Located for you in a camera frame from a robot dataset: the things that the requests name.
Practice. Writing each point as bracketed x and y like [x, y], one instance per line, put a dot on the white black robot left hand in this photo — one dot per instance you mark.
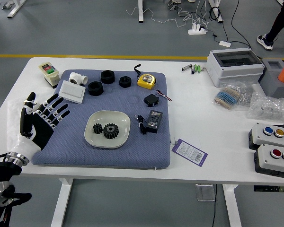
[41, 128]

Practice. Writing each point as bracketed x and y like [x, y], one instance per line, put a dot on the small black gear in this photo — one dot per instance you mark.
[97, 128]

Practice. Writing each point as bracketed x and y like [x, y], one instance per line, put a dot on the big black gear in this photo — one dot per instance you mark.
[111, 130]

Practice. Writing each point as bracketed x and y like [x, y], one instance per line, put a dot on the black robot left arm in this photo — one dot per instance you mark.
[2, 171]

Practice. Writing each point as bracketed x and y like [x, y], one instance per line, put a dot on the large black hex nut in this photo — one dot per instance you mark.
[107, 76]
[94, 88]

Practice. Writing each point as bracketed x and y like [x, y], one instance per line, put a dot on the small black hex nut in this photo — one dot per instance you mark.
[125, 81]

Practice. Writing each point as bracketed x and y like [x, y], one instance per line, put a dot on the blue yellow red button box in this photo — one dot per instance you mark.
[258, 139]

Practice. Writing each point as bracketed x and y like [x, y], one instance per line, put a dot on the red green button box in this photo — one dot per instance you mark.
[265, 163]

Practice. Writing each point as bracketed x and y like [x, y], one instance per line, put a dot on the white pipe tee fitting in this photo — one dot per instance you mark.
[77, 78]

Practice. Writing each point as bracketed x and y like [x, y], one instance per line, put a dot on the blue-grey quilted mat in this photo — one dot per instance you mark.
[109, 156]

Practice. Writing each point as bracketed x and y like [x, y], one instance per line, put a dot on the white square plate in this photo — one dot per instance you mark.
[118, 140]

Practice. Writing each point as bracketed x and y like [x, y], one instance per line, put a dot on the yellow tape measure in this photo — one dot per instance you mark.
[145, 81]

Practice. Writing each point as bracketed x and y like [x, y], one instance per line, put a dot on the white background table leg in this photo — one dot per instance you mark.
[14, 8]
[140, 10]
[216, 9]

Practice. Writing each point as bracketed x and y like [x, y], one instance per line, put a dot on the purple paper tag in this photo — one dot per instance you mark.
[189, 152]

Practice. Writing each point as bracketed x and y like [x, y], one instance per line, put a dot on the silver battery with black end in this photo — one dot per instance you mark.
[193, 69]

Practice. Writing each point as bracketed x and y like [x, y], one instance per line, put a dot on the metal floor plate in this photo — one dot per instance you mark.
[204, 192]

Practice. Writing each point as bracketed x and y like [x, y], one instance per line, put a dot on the white power strip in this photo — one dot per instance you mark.
[197, 30]

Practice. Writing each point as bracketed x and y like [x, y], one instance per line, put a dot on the bag of blue resistors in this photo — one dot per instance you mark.
[227, 97]

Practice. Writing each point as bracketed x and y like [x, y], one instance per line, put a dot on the white power adapter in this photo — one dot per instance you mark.
[224, 43]

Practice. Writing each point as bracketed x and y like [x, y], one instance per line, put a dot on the clear bag of screws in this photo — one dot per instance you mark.
[245, 97]

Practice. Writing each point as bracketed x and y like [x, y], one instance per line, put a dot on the bubble wrap bag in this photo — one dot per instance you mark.
[267, 106]

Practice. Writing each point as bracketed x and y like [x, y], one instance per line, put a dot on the grey block holder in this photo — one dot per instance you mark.
[274, 88]

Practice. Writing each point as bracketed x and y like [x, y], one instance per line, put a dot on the black table height controller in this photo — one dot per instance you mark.
[273, 189]

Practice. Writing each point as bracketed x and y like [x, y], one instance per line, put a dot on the person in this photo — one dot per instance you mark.
[278, 21]

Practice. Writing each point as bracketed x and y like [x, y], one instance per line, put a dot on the white wall switch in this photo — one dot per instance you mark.
[71, 92]

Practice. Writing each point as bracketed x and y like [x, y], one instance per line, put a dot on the cream red-green switch box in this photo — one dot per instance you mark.
[48, 71]

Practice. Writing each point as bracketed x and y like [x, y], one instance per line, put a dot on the grey enclosure with clear lid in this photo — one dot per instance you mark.
[234, 71]

